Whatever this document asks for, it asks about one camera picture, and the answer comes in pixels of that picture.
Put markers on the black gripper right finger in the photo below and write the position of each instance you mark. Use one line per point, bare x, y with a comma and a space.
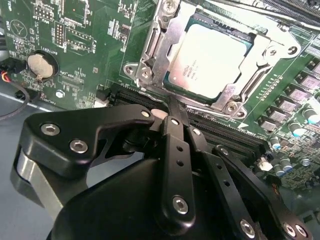
225, 190

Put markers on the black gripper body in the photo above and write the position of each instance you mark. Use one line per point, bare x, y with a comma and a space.
112, 212

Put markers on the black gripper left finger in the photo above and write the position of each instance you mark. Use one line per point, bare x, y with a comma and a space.
62, 135

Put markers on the thin metal locking lever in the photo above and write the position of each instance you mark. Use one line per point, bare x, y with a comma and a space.
287, 18
152, 94

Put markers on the silver CPU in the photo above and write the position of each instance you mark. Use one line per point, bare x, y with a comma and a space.
210, 57

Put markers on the metal socket cover frame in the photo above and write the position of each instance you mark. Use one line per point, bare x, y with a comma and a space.
173, 32

